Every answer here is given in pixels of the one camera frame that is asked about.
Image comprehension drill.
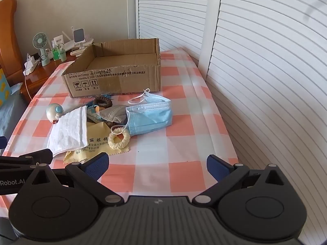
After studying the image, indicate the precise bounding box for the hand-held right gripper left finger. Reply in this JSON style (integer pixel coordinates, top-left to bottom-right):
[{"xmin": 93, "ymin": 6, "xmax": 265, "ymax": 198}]
[{"xmin": 19, "ymin": 153, "xmax": 122, "ymax": 206}]

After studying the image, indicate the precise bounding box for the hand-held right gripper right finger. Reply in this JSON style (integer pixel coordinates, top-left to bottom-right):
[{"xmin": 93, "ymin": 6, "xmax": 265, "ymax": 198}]
[{"xmin": 191, "ymin": 154, "xmax": 294, "ymax": 206}]

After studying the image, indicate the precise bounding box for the yellow lens cloth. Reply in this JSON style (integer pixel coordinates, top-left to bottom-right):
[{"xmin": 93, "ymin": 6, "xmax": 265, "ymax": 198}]
[{"xmin": 63, "ymin": 122, "xmax": 132, "ymax": 164}]

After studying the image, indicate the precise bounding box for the white cloth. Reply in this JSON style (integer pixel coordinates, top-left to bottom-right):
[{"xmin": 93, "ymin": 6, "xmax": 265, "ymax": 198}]
[{"xmin": 47, "ymin": 106, "xmax": 88, "ymax": 157}]

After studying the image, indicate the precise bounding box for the white and blue plush toy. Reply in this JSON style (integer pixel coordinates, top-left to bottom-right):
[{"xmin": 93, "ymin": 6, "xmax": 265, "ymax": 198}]
[{"xmin": 46, "ymin": 103, "xmax": 64, "ymax": 124}]

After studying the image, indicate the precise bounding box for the blue face mask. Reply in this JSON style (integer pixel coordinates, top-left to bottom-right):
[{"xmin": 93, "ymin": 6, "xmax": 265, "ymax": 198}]
[{"xmin": 125, "ymin": 89, "xmax": 173, "ymax": 136}]

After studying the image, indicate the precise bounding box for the brown cardboard box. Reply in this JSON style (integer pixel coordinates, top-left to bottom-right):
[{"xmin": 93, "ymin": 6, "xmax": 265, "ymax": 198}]
[{"xmin": 61, "ymin": 38, "xmax": 162, "ymax": 98}]

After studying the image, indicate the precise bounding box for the grey bed sheet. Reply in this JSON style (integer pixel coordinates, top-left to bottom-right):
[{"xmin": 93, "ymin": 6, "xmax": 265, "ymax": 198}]
[{"xmin": 0, "ymin": 83, "xmax": 29, "ymax": 150}]

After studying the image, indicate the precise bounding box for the floral sachet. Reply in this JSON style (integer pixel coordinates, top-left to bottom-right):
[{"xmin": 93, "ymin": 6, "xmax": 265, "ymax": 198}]
[{"xmin": 87, "ymin": 111, "xmax": 103, "ymax": 123}]

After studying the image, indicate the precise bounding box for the grey linen pouch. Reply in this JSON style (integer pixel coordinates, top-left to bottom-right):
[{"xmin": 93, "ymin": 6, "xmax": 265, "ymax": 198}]
[{"xmin": 98, "ymin": 105, "xmax": 129, "ymax": 123}]

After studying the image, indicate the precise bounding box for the orange checked tablecloth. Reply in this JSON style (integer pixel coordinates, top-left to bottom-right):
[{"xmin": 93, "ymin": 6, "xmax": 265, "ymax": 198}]
[{"xmin": 0, "ymin": 46, "xmax": 240, "ymax": 226}]

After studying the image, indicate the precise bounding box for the yellow patterned pillow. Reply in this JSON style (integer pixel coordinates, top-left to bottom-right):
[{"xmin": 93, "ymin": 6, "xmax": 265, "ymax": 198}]
[{"xmin": 0, "ymin": 68, "xmax": 12, "ymax": 106}]

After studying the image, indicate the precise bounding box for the brown scrunchie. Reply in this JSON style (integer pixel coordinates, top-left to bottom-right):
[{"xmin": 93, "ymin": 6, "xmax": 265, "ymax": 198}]
[{"xmin": 92, "ymin": 96, "xmax": 113, "ymax": 109}]

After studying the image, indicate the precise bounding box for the wooden nightstand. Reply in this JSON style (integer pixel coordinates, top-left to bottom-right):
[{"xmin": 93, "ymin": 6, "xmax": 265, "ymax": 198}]
[{"xmin": 15, "ymin": 52, "xmax": 78, "ymax": 103}]

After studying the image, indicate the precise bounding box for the wide white louvered door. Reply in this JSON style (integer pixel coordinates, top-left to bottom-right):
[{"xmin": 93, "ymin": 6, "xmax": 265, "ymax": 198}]
[{"xmin": 199, "ymin": 0, "xmax": 327, "ymax": 236}]

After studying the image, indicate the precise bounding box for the wooden headboard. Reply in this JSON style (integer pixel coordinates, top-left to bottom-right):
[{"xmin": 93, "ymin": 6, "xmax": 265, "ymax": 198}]
[{"xmin": 0, "ymin": 0, "xmax": 24, "ymax": 87}]

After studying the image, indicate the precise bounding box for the green small box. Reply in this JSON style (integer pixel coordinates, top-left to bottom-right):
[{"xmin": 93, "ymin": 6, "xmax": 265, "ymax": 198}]
[{"xmin": 52, "ymin": 43, "xmax": 67, "ymax": 62}]

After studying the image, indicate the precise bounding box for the green desk fan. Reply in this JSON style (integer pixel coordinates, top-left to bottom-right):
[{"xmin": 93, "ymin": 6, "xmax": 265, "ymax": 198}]
[{"xmin": 33, "ymin": 32, "xmax": 49, "ymax": 67}]

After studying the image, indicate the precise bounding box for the white phone stand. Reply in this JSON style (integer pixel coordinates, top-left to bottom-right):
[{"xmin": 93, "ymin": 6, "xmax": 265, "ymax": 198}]
[{"xmin": 72, "ymin": 29, "xmax": 86, "ymax": 49}]

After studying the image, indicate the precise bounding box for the narrow white louvered door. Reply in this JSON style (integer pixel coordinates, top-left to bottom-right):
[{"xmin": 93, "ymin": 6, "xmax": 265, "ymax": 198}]
[{"xmin": 135, "ymin": 0, "xmax": 223, "ymax": 55}]

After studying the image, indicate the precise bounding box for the white cable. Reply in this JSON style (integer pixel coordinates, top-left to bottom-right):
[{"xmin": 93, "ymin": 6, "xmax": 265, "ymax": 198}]
[{"xmin": 24, "ymin": 73, "xmax": 34, "ymax": 100}]

